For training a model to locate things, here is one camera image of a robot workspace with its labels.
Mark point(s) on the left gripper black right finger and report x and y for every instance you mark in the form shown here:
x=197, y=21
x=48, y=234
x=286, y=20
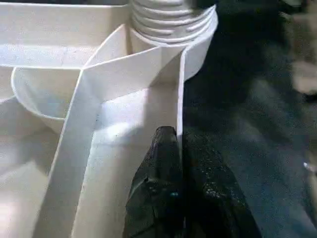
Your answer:
x=213, y=198

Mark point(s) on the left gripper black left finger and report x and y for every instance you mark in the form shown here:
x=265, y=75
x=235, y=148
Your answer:
x=158, y=186

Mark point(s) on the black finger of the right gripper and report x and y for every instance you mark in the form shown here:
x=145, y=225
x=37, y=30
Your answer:
x=200, y=4

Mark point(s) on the white plastic table leg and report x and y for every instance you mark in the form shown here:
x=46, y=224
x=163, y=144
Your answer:
x=161, y=19

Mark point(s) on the white plastic table top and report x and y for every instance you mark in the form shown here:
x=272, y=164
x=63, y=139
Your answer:
x=74, y=62

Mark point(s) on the black work mat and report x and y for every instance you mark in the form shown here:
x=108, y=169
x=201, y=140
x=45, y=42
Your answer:
x=247, y=124

